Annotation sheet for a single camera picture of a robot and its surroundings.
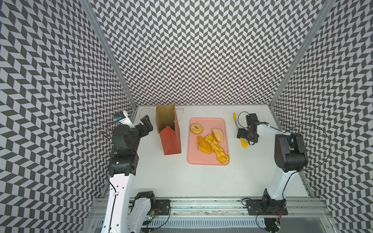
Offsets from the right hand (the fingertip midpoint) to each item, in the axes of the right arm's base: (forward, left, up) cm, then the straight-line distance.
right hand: (244, 138), depth 99 cm
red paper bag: (-7, +48, +26) cm, 55 cm away
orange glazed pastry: (-7, +28, +4) cm, 30 cm away
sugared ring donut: (+5, +34, +2) cm, 34 cm away
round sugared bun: (+1, +18, +4) cm, 19 cm away
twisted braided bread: (-14, +17, +1) cm, 22 cm away
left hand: (-9, +60, +33) cm, 69 cm away
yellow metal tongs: (-5, +1, +2) cm, 6 cm away
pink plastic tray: (-13, +34, -1) cm, 36 cm away
